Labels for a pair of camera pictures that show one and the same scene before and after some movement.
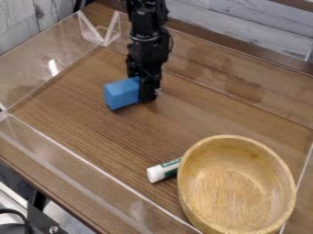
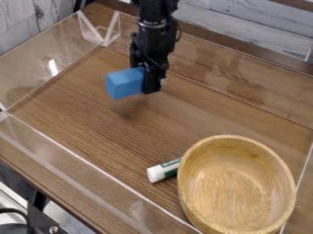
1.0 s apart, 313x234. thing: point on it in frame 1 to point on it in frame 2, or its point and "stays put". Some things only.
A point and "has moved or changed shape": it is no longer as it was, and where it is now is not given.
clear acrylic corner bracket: [97, 34] stays put
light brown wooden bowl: [235, 186] stays put
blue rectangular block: [122, 92] has moved or changed shape
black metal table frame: [39, 222] stays put
